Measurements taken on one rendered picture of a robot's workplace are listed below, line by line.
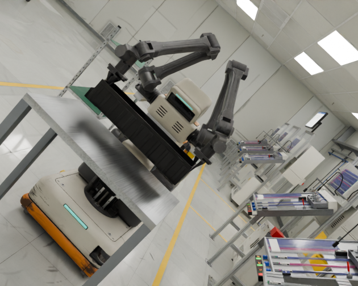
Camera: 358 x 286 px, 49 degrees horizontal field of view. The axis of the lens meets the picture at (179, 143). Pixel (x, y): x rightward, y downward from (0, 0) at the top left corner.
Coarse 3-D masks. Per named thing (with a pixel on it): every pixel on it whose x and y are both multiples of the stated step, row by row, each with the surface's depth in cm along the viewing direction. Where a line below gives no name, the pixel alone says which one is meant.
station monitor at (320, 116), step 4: (320, 112) 720; (324, 112) 694; (316, 116) 725; (320, 116) 694; (324, 116) 683; (312, 120) 726; (316, 120) 699; (320, 120) 684; (308, 124) 727; (312, 124) 700; (316, 124) 686; (320, 124) 710; (312, 128) 687; (316, 128) 713
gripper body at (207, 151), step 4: (208, 144) 177; (196, 148) 177; (204, 148) 177; (208, 148) 176; (200, 152) 176; (204, 152) 177; (208, 152) 176; (212, 152) 176; (204, 156) 176; (208, 156) 177; (208, 160) 176
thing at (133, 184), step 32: (32, 96) 149; (0, 128) 151; (64, 128) 148; (96, 128) 177; (32, 160) 195; (96, 160) 147; (128, 160) 176; (0, 192) 198; (128, 192) 146; (160, 192) 174
